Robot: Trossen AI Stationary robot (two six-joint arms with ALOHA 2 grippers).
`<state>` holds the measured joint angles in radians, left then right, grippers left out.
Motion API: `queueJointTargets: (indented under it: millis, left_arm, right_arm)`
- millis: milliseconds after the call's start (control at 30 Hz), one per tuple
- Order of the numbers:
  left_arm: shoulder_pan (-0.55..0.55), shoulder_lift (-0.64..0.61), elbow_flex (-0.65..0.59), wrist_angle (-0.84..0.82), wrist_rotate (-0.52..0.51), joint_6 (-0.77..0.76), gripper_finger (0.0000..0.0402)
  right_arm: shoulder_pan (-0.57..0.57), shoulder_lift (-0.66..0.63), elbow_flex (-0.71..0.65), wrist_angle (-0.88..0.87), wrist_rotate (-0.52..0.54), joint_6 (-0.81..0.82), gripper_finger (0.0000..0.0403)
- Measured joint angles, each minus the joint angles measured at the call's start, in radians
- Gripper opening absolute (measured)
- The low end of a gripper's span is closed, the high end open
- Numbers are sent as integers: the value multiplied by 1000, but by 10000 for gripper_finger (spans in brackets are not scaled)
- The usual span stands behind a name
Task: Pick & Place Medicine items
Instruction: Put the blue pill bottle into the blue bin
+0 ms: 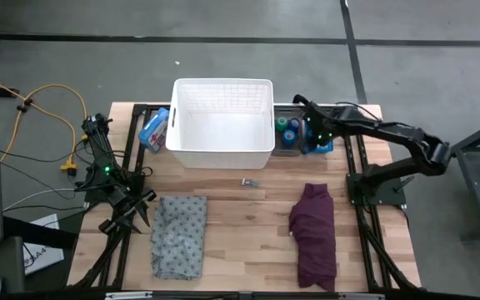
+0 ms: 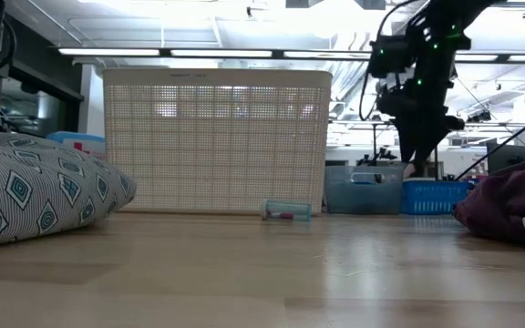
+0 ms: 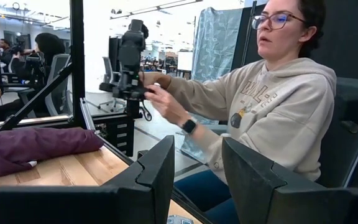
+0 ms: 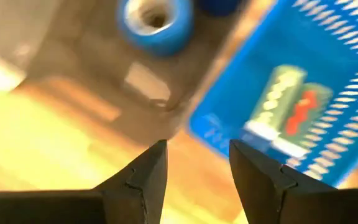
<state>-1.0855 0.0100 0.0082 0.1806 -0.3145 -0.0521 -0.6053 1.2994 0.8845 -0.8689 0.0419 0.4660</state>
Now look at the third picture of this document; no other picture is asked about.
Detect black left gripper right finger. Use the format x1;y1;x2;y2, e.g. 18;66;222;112
221;136;358;224

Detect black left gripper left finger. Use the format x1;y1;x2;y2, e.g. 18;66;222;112
0;135;176;224

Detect grey patterned cloth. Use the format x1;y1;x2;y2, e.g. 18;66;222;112
166;214;196;224

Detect purple cloth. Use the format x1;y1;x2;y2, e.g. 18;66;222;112
0;126;105;180

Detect black drawer unit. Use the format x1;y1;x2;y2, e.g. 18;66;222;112
91;111;143;157

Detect black wristwatch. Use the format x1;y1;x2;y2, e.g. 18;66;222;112
181;117;200;136

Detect person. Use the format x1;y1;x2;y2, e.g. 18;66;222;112
138;0;338;224
0;38;17;63
0;32;67;123

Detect white board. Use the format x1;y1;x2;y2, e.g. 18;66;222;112
177;50;195;72

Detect blue-grey patterned curtain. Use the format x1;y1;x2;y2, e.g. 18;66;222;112
178;6;245;163

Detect eyeglasses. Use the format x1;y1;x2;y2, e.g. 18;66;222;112
251;12;308;31

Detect silver aluminium rail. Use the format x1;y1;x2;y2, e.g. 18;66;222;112
80;97;97;130

